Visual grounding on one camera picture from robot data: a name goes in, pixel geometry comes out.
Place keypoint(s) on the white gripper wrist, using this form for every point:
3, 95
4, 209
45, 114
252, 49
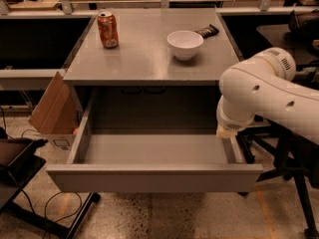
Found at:
231, 124

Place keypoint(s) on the grey top drawer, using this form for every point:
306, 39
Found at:
156, 140

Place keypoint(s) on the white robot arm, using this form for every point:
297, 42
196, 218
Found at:
262, 86

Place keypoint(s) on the grey drawer cabinet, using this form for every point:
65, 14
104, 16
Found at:
141, 87

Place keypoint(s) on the black office chair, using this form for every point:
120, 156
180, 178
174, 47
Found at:
294, 156

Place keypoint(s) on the white bowl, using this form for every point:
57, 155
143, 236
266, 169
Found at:
185, 44

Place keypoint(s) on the black snack bar wrapper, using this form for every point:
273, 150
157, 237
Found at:
208, 31

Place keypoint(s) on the orange fruit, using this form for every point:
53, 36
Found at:
75, 131

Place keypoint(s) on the white printed box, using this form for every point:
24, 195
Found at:
61, 141

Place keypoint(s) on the orange soda can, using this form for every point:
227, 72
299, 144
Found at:
107, 25

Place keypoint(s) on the brown cardboard box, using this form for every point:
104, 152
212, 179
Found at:
56, 112

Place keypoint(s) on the black laptop stand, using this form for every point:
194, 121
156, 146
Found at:
18, 165

